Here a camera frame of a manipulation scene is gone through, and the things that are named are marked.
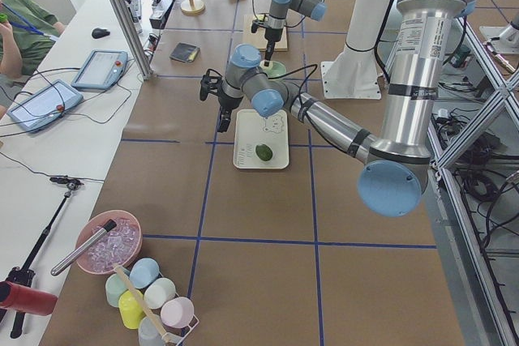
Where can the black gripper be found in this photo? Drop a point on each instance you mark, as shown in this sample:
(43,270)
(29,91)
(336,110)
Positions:
(226,103)
(270,35)

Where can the light green bowl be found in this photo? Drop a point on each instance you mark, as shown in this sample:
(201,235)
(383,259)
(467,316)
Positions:
(276,70)

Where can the metal rod in bowl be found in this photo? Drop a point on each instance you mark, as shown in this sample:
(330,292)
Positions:
(74,255)

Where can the white bear tray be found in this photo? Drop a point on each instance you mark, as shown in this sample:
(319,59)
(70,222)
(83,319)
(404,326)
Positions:
(261,142)

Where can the green avocado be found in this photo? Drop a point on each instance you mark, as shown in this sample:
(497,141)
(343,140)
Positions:
(263,152)

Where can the yellow sponge under cloth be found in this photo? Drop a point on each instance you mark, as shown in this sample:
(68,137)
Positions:
(193,55)

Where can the wooden round stand base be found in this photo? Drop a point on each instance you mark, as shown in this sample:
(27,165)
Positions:
(192,7)

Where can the blue teach pendant far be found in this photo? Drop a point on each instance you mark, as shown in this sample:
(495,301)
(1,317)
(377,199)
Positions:
(101,70)

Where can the blue teach pendant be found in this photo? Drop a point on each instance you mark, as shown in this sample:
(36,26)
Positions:
(101,70)
(45,106)

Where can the black keyboard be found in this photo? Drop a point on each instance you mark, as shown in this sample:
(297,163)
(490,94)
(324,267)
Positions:
(134,8)

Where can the black computer mouse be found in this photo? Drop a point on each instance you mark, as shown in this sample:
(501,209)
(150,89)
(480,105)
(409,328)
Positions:
(98,33)

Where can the blue cup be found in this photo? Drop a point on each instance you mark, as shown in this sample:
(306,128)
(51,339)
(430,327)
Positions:
(144,272)

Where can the white cup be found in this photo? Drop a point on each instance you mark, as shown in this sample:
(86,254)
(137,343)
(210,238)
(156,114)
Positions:
(159,292)

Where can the blue teach pendant near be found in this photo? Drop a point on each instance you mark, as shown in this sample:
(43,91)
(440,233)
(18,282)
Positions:
(45,106)

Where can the pink small cup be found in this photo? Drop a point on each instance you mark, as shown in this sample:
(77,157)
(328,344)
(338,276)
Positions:
(178,312)

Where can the mint green cup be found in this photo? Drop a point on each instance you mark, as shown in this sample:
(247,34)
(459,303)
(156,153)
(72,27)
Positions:
(114,288)

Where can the yellow cup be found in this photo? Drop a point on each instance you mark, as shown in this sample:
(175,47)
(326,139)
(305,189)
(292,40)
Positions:
(130,311)

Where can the seated person green shirt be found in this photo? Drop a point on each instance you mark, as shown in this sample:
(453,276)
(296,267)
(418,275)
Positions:
(27,35)

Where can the grey cup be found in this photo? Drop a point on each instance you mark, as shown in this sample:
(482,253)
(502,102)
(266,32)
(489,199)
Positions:
(148,335)

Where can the red cylinder tool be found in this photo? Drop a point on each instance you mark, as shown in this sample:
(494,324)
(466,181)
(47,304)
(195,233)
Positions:
(28,300)

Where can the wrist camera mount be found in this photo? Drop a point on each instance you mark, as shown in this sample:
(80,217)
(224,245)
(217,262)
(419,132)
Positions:
(258,22)
(210,84)

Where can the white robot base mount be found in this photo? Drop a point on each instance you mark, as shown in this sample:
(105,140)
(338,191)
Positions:
(353,74)

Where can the aluminium frame post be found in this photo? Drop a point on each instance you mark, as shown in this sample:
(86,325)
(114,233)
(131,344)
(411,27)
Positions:
(128,29)

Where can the aluminium frame right side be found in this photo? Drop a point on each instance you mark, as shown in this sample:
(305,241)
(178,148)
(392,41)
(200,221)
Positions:
(474,139)

